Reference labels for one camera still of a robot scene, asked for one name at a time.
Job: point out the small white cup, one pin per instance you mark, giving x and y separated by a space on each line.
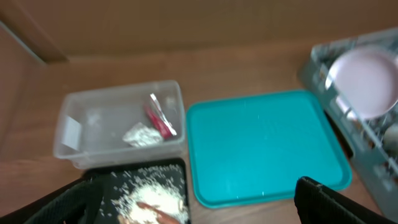
390 138

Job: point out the grey dishwasher rack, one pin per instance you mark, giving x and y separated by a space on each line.
376 167

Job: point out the orange carrot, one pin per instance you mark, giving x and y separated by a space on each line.
162 217

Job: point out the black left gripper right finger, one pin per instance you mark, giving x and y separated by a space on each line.
319 204

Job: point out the clear plastic bin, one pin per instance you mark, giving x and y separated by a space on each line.
91 124

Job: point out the red snack wrapper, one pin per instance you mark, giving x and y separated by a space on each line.
155 113

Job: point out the white tissue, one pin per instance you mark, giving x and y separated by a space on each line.
141 136

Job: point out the teal serving tray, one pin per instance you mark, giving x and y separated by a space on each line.
254 149

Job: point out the black plastic tray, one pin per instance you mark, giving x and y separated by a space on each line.
107 213

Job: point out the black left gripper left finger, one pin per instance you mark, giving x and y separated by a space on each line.
77 202

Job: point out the large white plate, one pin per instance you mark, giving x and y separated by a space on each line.
366 79

